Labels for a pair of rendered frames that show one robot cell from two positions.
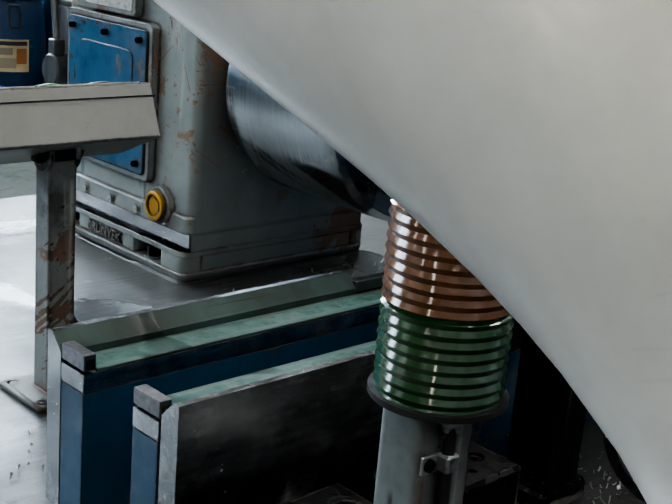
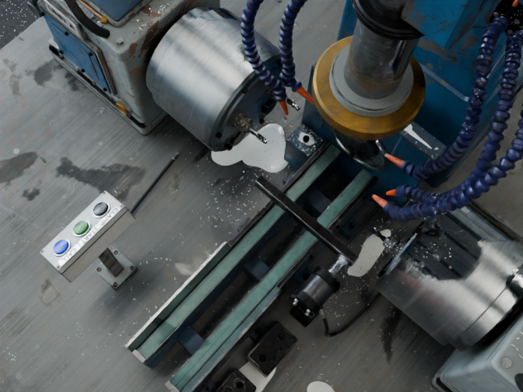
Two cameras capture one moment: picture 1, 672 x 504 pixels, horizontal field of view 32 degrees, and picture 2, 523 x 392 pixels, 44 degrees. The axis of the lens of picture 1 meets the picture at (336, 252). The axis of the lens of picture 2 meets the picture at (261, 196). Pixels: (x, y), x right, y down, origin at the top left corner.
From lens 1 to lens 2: 1.16 m
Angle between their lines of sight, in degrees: 54
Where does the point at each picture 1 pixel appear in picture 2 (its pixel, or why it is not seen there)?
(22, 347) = not seen: hidden behind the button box
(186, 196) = (138, 112)
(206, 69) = (134, 78)
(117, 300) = (119, 164)
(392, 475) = not seen: outside the picture
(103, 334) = (143, 336)
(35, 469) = (126, 334)
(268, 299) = (198, 278)
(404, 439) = not seen: outside the picture
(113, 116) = (114, 230)
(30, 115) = (83, 258)
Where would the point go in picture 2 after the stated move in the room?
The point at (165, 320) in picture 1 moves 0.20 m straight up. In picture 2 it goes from (163, 315) to (149, 295)
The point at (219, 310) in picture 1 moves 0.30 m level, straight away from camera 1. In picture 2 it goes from (180, 297) to (163, 162)
